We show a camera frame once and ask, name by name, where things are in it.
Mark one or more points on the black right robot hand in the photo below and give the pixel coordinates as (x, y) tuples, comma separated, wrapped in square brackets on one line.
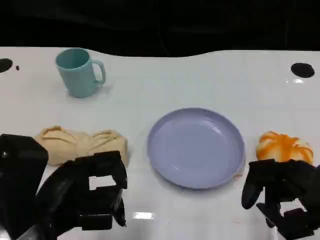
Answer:
[(292, 180)]

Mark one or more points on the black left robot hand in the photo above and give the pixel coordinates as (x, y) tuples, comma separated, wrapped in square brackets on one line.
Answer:
[(67, 190)]

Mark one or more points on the beige towel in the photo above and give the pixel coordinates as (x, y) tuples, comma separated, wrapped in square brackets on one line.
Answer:
[(82, 145)]

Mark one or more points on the orange and white bread roll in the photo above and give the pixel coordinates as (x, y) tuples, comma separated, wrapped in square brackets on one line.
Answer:
[(283, 147)]

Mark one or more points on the lilac plate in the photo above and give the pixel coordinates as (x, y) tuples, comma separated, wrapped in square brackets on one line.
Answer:
[(196, 147)]

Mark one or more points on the pale green mug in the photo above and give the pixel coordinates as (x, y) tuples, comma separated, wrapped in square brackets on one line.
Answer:
[(76, 75)]

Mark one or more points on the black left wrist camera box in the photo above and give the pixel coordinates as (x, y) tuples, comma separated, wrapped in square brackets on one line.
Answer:
[(17, 180)]

